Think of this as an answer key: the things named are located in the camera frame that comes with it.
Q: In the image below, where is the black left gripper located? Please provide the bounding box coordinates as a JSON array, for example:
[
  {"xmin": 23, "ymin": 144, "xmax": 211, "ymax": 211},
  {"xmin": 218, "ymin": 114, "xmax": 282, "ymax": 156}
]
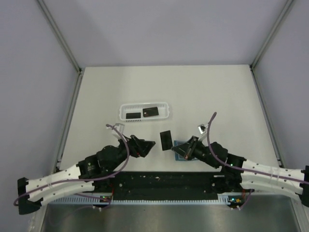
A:
[{"xmin": 108, "ymin": 134, "xmax": 155, "ymax": 172}]

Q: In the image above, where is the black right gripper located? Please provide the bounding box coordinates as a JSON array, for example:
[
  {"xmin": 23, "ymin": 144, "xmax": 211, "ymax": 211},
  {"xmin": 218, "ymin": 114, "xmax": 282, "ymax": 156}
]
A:
[{"xmin": 171, "ymin": 135, "xmax": 219, "ymax": 169}]

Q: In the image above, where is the blue leather card holder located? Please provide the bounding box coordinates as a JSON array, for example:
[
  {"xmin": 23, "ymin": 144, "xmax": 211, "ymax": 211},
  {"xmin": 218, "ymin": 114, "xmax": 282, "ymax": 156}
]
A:
[{"xmin": 174, "ymin": 140, "xmax": 187, "ymax": 161}]

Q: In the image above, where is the black VIP credit card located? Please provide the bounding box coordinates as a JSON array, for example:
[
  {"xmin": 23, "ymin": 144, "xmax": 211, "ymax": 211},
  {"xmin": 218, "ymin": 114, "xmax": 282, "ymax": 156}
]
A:
[{"xmin": 160, "ymin": 130, "xmax": 173, "ymax": 151}]

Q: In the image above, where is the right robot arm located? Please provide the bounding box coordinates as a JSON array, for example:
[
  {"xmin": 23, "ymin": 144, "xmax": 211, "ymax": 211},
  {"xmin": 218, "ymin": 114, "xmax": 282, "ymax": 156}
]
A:
[{"xmin": 171, "ymin": 136, "xmax": 309, "ymax": 207}]

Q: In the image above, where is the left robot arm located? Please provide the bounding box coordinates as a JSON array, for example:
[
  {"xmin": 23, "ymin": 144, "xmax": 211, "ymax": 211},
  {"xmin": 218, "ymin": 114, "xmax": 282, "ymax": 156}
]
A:
[{"xmin": 14, "ymin": 135, "xmax": 155, "ymax": 215}]

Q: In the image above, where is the black card in basket left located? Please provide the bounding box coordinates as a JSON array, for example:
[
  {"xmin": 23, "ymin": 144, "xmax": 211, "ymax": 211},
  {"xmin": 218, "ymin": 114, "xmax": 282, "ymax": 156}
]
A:
[{"xmin": 126, "ymin": 112, "xmax": 141, "ymax": 119}]

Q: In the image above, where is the black card in basket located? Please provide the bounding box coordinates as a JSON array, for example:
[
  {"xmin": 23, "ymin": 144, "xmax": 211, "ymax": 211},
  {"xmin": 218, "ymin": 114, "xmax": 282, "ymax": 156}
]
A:
[
  {"xmin": 126, "ymin": 112, "xmax": 141, "ymax": 119},
  {"xmin": 142, "ymin": 107, "xmax": 159, "ymax": 117}
]

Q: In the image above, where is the black card in basket right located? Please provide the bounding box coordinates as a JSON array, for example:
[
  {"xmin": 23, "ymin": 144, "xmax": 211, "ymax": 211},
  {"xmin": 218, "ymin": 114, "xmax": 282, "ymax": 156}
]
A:
[{"xmin": 142, "ymin": 107, "xmax": 159, "ymax": 117}]

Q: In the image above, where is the white plastic basket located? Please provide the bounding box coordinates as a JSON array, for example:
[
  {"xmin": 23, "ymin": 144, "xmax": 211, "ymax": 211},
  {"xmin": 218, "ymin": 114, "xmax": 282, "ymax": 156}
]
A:
[{"xmin": 119, "ymin": 102, "xmax": 169, "ymax": 122}]

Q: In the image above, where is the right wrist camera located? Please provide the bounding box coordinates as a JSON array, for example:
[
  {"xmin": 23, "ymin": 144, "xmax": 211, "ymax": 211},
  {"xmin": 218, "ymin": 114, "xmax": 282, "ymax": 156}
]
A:
[{"xmin": 198, "ymin": 123, "xmax": 209, "ymax": 135}]

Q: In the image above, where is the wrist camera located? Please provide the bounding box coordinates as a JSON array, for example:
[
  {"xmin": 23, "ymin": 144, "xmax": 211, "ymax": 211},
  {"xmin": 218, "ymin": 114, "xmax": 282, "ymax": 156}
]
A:
[
  {"xmin": 106, "ymin": 123, "xmax": 125, "ymax": 140},
  {"xmin": 198, "ymin": 123, "xmax": 209, "ymax": 135}
]

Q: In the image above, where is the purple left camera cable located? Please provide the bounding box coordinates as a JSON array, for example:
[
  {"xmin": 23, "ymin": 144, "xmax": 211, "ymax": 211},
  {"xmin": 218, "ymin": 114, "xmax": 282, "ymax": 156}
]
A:
[{"xmin": 13, "ymin": 124, "xmax": 131, "ymax": 206}]

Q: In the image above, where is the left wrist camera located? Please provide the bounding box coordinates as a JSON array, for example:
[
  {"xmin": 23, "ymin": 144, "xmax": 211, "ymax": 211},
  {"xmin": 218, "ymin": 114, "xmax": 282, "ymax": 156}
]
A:
[{"xmin": 106, "ymin": 123, "xmax": 125, "ymax": 140}]

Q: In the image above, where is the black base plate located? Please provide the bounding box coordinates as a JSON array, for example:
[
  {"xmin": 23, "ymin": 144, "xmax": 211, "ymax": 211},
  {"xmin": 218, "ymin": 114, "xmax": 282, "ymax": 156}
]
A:
[{"xmin": 93, "ymin": 172, "xmax": 249, "ymax": 200}]

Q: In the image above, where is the grey slotted cable duct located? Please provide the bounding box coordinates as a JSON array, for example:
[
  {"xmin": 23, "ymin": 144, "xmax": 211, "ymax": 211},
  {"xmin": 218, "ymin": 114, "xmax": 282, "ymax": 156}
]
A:
[{"xmin": 49, "ymin": 195, "xmax": 244, "ymax": 206}]

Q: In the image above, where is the left aluminium frame post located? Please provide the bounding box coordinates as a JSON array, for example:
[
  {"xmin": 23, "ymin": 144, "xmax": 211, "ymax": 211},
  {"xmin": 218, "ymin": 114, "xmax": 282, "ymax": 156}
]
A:
[{"xmin": 36, "ymin": 0, "xmax": 84, "ymax": 73}]

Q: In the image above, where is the aluminium frame post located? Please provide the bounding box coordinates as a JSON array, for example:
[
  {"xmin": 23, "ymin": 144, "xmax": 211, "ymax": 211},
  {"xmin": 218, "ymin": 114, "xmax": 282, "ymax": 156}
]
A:
[
  {"xmin": 250, "ymin": 0, "xmax": 296, "ymax": 71},
  {"xmin": 36, "ymin": 0, "xmax": 84, "ymax": 73}
]

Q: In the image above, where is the right aluminium frame post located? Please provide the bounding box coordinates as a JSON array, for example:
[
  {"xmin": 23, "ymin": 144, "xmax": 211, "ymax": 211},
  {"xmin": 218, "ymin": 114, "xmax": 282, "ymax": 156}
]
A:
[{"xmin": 250, "ymin": 0, "xmax": 296, "ymax": 71}]

